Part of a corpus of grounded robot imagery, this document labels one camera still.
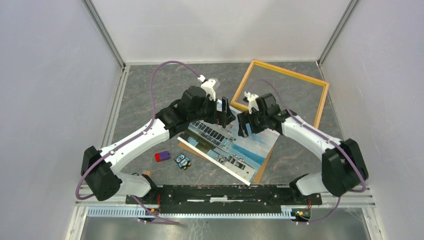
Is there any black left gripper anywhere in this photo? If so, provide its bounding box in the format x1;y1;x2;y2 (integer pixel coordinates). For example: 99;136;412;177
189;94;236;127

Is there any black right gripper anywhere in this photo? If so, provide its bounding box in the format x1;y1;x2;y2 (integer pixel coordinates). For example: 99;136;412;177
237;107;269;138

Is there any building and sky photo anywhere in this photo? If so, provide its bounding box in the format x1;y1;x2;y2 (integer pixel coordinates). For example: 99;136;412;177
177;120;279;167

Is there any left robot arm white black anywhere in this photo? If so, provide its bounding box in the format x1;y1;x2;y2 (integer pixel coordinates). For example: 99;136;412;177
81;86;236;204

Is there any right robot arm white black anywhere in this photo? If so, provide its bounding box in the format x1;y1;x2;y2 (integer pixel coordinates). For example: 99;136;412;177
237;92;369;204

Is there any brown cardboard backing board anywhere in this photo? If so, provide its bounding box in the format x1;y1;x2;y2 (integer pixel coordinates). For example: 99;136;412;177
178;138;273;185

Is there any blue owl figure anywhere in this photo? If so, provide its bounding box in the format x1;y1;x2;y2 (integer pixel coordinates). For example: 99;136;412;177
174;153;192;170

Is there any red purple block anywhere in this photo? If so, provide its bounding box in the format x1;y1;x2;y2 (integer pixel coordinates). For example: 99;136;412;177
154;150;171;163

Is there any small wooden block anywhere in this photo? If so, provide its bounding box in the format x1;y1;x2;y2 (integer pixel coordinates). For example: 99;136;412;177
142;170;152;178

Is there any yellow wooden picture frame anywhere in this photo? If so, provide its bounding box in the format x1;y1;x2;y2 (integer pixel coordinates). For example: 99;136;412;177
230;59;330;128

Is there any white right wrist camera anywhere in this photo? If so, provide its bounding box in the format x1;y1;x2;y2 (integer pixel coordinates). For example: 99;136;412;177
243;91;259;114

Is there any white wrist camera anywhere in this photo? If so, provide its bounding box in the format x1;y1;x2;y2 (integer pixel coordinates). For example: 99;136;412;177
197;75;220;102
243;91;259;114

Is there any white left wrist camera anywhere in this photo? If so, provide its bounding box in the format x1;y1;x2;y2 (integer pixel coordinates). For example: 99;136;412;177
197;75;220;102

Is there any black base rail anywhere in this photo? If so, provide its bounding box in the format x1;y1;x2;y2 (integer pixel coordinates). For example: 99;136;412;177
139;184;323;214

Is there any aluminium frame rail front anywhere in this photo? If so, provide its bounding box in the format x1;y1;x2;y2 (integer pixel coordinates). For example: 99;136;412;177
66;184;384;240

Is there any aluminium corner post right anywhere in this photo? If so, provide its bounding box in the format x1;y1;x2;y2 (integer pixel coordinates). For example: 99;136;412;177
316;0;360;68

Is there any aluminium corner post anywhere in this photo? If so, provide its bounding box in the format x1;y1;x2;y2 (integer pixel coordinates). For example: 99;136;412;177
316;0;360;68
82;0;126;69

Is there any aluminium corner post left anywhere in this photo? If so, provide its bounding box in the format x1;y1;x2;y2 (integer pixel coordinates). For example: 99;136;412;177
82;0;126;69

